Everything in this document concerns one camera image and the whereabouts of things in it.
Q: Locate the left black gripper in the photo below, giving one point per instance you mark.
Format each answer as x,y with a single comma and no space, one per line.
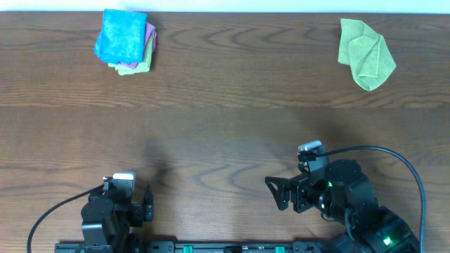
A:
145,209

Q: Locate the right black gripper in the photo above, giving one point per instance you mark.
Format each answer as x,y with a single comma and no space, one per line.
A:
299,186

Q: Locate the blue microfiber cloth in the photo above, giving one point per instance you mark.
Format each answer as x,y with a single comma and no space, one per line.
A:
122,37

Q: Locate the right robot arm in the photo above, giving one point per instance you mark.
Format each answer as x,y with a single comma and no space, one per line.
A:
343,193

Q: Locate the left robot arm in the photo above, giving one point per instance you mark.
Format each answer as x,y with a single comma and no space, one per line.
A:
110,214

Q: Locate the light green folded cloth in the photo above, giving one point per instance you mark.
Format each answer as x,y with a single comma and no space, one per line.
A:
143,66

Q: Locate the olive green crumpled cloth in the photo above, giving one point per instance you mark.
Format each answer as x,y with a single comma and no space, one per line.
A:
366,53

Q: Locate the purple folded cloth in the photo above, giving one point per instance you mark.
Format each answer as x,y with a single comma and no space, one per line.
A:
150,30

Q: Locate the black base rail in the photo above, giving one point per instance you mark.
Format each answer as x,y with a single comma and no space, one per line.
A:
197,247

